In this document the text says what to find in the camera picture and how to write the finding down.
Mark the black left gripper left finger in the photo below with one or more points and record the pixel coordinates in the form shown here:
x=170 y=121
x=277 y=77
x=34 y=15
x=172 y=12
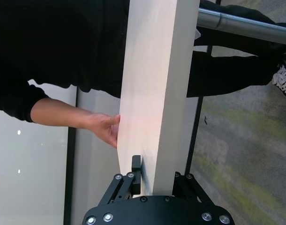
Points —
x=136 y=168

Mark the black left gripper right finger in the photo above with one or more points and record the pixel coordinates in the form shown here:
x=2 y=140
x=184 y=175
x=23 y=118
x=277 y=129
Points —
x=190 y=185

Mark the white pedestal table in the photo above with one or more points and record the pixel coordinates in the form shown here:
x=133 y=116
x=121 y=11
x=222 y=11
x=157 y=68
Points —
x=147 y=93

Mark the person's bare right forearm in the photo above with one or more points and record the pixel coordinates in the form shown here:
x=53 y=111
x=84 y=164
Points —
x=61 y=112

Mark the person's right hand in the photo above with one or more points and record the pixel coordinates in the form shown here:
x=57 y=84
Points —
x=103 y=126

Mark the black baseboard strip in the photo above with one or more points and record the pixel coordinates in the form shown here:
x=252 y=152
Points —
x=196 y=122

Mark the small black floor debris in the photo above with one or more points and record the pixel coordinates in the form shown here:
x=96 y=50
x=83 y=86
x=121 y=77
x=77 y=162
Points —
x=206 y=120

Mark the black white right sneaker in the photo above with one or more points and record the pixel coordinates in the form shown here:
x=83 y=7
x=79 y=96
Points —
x=284 y=79

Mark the person's body in black clothes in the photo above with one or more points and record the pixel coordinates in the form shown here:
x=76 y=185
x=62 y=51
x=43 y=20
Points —
x=63 y=42

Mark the black wall rail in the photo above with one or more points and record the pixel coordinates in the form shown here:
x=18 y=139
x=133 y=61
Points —
x=70 y=164

